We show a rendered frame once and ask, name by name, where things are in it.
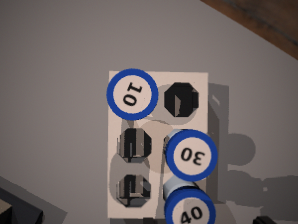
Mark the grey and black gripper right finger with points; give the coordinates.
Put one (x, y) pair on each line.
(263, 220)

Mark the beige tube rack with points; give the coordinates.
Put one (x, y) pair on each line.
(136, 147)

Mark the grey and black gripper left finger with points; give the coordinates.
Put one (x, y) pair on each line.
(149, 220)

